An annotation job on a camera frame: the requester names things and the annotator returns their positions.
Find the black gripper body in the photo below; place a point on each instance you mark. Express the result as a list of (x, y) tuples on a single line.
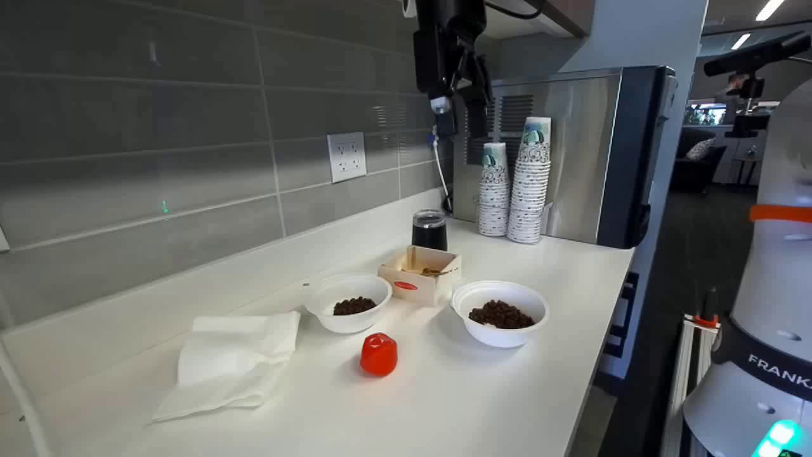
[(463, 102)]

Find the clear cup lid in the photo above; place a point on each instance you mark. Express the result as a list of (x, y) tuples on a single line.
[(430, 213)]

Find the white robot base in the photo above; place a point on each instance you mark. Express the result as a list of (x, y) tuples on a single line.
[(745, 379)]

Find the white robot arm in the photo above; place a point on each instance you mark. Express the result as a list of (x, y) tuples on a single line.
[(451, 67)]

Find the short paper cup stack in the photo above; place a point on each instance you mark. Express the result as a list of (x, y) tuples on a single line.
[(493, 189)]

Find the tall paper cup stack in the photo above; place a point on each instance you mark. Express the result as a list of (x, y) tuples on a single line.
[(532, 180)]

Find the black cup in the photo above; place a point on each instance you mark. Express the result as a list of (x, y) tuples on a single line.
[(430, 231)]

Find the red plastic cup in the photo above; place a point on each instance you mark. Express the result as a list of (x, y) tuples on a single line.
[(380, 352)]

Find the stainless steel appliance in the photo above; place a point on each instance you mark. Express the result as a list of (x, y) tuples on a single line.
[(604, 138)]

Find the small white cardboard box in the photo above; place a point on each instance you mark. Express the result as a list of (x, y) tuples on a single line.
[(421, 275)]

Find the white bowl near side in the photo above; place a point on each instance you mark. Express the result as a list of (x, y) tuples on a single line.
[(498, 313)]

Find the white bowl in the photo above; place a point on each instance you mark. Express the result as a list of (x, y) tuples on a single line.
[(349, 303), (498, 313)]

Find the white bowl far side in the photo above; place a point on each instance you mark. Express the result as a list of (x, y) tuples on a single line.
[(349, 303)]

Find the white paper napkin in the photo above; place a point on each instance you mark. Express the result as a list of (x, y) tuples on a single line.
[(229, 363)]

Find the white wall outlet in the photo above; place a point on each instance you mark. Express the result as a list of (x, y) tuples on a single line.
[(345, 156)]

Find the black camera on stand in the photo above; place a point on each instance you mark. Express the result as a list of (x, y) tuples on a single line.
[(745, 64)]

